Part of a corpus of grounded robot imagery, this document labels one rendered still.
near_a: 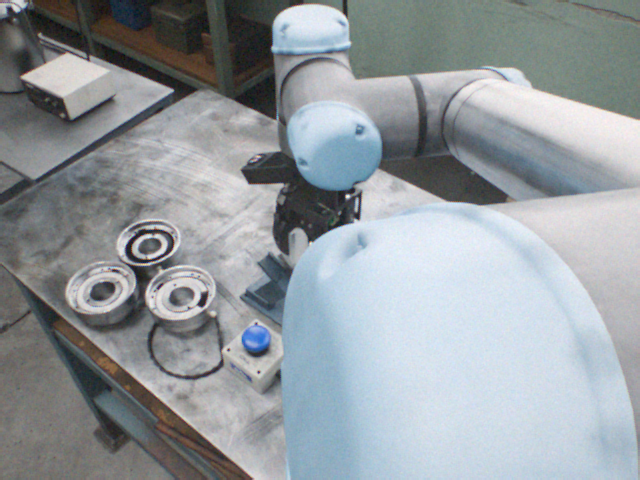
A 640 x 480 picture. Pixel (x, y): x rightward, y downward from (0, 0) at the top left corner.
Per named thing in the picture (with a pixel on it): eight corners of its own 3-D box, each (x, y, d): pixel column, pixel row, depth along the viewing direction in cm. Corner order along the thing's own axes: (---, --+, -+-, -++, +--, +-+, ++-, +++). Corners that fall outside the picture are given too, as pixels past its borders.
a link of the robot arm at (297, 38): (274, 41, 51) (265, 1, 57) (280, 141, 59) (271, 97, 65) (361, 35, 52) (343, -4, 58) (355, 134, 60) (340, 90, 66)
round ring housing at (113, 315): (122, 336, 86) (115, 320, 83) (60, 322, 88) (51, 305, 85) (152, 283, 93) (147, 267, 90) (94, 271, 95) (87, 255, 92)
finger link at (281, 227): (280, 261, 75) (282, 208, 69) (271, 255, 76) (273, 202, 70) (303, 244, 78) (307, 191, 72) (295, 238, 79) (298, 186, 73)
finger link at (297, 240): (310, 298, 77) (315, 246, 71) (277, 276, 80) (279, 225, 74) (325, 285, 79) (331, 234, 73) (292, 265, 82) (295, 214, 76)
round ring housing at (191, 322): (136, 319, 88) (130, 302, 85) (178, 273, 95) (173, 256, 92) (192, 346, 85) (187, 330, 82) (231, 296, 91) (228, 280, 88)
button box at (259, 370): (224, 368, 82) (220, 349, 79) (258, 336, 86) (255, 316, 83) (267, 400, 79) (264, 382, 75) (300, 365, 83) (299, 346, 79)
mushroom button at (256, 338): (238, 357, 81) (234, 336, 77) (257, 338, 83) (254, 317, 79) (259, 372, 79) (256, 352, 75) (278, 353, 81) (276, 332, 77)
